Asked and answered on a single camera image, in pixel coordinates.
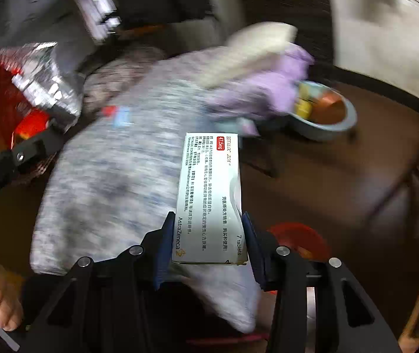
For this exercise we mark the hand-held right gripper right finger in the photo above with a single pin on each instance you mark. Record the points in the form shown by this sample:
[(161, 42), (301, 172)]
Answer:
[(257, 257)]

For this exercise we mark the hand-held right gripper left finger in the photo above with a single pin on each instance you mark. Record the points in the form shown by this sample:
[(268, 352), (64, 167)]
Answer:
[(163, 253)]

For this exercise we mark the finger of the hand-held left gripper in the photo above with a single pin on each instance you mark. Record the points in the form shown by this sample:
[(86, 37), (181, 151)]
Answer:
[(22, 154)]

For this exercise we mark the large red snack bag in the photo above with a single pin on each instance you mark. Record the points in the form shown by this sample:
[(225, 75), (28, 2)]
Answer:
[(7, 99)]

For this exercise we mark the white medicine box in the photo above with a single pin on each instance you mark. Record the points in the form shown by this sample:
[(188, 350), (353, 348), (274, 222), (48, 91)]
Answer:
[(209, 191)]

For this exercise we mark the grey bowl with items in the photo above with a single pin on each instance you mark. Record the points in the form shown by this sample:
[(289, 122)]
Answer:
[(327, 130)]

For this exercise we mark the yellow green carton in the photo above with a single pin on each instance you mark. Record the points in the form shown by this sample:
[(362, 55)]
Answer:
[(305, 101)]

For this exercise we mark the small red snack packet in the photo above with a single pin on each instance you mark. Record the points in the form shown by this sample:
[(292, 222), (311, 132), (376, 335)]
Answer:
[(329, 101)]

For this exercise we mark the red plastic bucket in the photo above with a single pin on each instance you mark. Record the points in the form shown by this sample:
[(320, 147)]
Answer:
[(297, 237)]

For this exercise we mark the blue floral sheet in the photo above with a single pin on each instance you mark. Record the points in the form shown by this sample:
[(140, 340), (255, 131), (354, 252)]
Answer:
[(121, 191)]

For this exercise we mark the small red blue wrapper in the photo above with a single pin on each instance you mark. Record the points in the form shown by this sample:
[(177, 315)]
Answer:
[(117, 116)]

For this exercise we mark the purple floral sheet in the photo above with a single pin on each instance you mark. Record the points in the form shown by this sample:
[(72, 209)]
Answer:
[(268, 84)]

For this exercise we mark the white quilted pillow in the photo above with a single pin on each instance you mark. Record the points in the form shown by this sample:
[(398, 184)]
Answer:
[(253, 44)]

